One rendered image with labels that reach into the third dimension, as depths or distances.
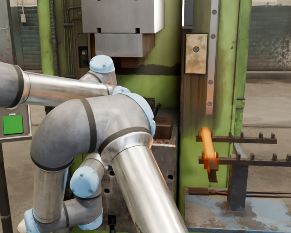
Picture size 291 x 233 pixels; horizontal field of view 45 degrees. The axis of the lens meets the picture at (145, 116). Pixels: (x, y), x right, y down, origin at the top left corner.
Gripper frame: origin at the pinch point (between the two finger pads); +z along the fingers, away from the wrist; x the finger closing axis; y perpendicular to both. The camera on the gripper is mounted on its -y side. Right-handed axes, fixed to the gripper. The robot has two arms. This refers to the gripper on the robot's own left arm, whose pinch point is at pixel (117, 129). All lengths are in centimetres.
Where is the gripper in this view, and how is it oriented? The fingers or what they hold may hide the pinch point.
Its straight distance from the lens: 139.4
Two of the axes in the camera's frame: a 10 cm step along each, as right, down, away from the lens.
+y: -1.2, 7.3, -6.8
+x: 9.9, 0.3, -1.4
